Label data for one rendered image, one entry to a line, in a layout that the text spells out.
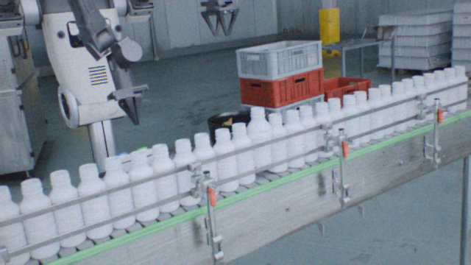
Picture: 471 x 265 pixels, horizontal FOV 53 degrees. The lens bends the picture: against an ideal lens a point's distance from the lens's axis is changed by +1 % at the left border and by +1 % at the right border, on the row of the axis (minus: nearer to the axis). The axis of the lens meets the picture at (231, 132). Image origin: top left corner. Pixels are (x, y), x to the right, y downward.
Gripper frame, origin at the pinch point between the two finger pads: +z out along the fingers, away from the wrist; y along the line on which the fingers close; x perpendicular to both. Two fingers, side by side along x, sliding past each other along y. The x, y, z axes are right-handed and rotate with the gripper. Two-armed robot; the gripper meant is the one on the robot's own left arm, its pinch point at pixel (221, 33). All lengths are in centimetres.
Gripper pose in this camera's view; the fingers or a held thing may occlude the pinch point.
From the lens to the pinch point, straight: 136.9
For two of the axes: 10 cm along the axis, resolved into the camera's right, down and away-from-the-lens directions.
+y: -5.5, -1.7, 8.1
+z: 1.0, 9.6, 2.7
